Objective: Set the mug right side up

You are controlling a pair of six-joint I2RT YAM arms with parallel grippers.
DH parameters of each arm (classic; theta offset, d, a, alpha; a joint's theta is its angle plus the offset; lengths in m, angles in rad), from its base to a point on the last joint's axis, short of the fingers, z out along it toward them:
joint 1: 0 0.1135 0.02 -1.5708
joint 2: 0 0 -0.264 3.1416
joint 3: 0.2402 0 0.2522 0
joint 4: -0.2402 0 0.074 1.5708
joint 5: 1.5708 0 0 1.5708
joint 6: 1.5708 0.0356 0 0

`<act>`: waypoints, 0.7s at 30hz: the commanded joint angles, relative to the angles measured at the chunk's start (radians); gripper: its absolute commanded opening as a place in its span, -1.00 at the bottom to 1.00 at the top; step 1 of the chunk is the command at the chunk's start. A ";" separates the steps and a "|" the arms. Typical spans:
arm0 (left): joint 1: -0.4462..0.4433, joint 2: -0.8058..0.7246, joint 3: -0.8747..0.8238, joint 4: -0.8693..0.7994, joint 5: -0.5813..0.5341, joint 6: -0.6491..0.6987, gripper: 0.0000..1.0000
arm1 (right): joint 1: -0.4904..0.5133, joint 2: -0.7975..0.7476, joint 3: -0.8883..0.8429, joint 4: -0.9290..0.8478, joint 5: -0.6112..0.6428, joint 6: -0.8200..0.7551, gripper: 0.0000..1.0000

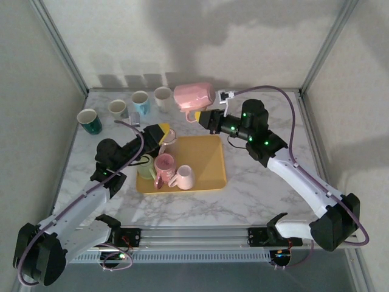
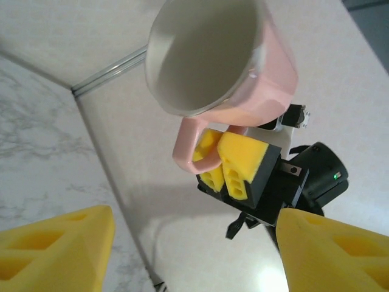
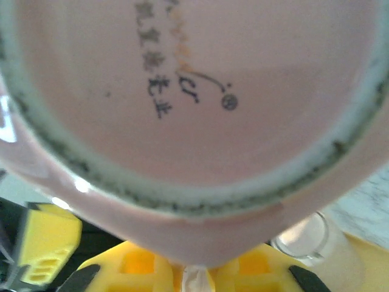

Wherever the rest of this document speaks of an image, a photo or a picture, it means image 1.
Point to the large pale pink mug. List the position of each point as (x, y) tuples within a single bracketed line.
[(172, 137)]

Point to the pink faceted mug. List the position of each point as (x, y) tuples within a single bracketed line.
[(191, 97)]

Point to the white faceted mug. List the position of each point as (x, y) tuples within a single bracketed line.
[(164, 105)]

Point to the pink patterned mug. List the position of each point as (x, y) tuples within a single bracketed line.
[(165, 165)]

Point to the light blue mug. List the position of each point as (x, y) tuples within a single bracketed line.
[(143, 106)]

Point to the dark teal mug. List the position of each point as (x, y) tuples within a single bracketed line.
[(91, 124)]

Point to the light green mug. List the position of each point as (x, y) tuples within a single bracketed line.
[(146, 170)]

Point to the light pink mug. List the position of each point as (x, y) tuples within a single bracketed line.
[(186, 178)]

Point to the navy blue mug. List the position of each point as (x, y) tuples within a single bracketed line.
[(117, 107)]

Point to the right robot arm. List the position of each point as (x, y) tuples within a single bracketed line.
[(298, 179)]

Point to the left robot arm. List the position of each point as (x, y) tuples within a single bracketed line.
[(76, 207)]

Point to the yellow plastic tray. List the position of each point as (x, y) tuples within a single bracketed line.
[(206, 170)]

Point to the black base electronics board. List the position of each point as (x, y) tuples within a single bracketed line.
[(281, 257), (120, 256)]

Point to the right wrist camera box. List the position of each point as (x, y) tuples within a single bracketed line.
[(226, 95)]

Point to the aluminium side rail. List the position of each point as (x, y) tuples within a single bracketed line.
[(307, 121)]

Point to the thin aluminium table rail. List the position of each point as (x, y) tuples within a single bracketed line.
[(103, 90)]

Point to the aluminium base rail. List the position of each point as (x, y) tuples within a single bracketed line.
[(197, 237)]

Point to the aluminium frame post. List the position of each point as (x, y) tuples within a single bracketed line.
[(326, 45), (361, 273), (63, 50)]

